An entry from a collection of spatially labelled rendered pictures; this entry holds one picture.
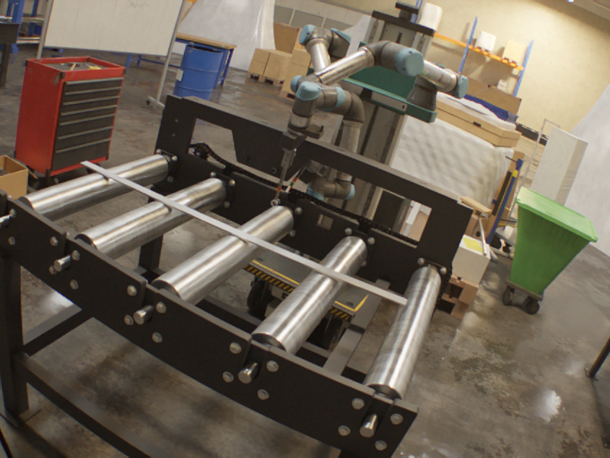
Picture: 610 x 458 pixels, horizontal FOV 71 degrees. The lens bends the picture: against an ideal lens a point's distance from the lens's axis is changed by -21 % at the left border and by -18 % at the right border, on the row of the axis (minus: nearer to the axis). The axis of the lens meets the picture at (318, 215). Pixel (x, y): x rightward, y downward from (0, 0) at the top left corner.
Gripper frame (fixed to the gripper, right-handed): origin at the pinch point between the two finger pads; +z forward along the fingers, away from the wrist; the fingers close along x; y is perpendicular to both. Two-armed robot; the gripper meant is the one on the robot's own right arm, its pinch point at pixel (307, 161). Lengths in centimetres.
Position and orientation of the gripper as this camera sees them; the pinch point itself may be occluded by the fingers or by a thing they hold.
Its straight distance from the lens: 202.9
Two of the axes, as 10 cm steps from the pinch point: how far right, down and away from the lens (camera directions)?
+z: -1.7, 0.4, -9.8
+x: 8.0, 5.9, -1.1
